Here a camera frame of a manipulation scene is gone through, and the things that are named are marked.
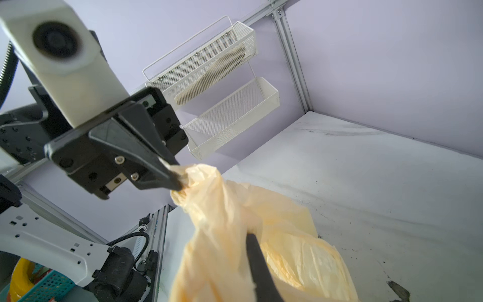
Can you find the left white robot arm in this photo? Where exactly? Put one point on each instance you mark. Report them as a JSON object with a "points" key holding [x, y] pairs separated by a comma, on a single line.
{"points": [[109, 272]]}

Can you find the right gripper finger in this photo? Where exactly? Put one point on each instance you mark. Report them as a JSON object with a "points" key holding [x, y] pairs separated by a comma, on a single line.
{"points": [[265, 289]]}

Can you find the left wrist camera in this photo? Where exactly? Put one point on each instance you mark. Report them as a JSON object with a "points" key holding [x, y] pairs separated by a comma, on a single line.
{"points": [[52, 41]]}

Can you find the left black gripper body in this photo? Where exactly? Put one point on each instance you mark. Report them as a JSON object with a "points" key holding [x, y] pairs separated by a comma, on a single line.
{"points": [[99, 172]]}

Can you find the teal plastic crate outside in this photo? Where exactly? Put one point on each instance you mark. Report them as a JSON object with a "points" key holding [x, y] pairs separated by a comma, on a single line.
{"points": [[53, 285]]}

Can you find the white upper mesh shelf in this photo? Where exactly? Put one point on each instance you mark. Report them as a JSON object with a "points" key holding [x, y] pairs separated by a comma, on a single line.
{"points": [[177, 69]]}

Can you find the white mesh shelf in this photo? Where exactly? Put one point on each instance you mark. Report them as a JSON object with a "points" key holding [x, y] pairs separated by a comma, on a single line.
{"points": [[231, 116], [177, 69]]}

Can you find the beige glove in shelf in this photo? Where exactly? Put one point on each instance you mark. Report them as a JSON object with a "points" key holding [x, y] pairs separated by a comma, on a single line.
{"points": [[220, 69]]}

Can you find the translucent beige plastic bag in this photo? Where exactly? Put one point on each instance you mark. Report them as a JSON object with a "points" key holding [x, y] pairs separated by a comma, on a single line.
{"points": [[214, 264]]}

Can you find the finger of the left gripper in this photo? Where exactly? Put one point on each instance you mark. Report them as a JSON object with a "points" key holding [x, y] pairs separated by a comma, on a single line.
{"points": [[115, 138], [138, 121]]}

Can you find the white lower mesh shelf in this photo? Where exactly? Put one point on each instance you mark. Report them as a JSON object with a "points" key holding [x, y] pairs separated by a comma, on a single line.
{"points": [[231, 116]]}

